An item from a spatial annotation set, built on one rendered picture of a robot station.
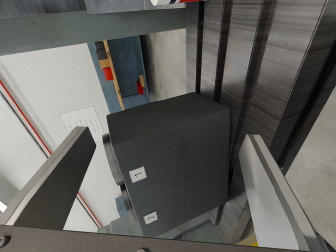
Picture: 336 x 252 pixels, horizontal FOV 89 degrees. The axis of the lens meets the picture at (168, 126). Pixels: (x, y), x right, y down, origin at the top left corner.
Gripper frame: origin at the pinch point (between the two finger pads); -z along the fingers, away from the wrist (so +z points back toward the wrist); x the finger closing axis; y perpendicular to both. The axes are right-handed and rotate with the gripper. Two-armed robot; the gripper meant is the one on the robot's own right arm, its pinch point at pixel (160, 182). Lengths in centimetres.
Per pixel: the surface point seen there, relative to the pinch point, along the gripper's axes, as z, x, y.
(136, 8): -47.4, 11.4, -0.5
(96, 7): -47, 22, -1
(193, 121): -14.6, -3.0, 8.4
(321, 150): -68, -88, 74
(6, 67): -299, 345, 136
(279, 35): -14.7, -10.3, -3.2
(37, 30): -41, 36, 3
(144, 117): -16.7, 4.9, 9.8
